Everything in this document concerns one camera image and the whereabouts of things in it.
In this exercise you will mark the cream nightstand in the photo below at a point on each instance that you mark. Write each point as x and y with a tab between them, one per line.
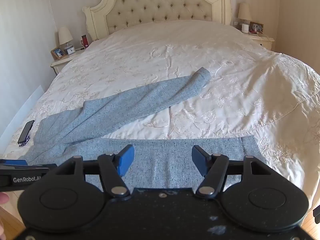
265	42
60	64

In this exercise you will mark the white cup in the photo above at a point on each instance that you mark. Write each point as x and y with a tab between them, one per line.
245	28

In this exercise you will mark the wooden photo frame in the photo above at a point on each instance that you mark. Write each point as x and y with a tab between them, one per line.
58	53
256	27

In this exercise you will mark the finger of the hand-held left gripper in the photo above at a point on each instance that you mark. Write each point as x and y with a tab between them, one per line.
12	162

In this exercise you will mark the grey pants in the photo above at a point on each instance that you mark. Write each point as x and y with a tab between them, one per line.
112	112

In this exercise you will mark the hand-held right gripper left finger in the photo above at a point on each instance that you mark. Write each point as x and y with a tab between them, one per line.
126	160

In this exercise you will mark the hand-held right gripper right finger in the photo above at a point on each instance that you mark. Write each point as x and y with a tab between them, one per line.
198	160

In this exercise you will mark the cream table lamp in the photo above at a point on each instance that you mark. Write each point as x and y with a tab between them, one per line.
65	35
244	11

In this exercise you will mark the person's left hand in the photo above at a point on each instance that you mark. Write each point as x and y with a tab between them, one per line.
3	199

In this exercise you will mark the cream tufted headboard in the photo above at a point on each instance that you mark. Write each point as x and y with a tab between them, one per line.
160	2

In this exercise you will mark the cream embroidered bedspread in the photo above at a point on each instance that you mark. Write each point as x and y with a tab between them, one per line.
175	55

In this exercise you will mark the small white alarm clock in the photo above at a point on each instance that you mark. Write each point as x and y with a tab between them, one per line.
70	51

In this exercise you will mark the red box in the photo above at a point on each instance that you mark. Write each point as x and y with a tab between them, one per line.
85	41

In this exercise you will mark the black smartphone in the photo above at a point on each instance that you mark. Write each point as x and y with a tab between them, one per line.
26	131

